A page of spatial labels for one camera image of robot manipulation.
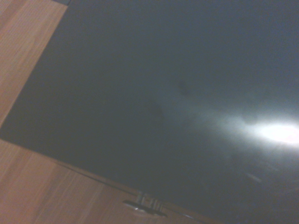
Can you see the black drawer with knob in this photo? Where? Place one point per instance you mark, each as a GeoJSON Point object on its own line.
{"type": "Point", "coordinates": [144, 206]}

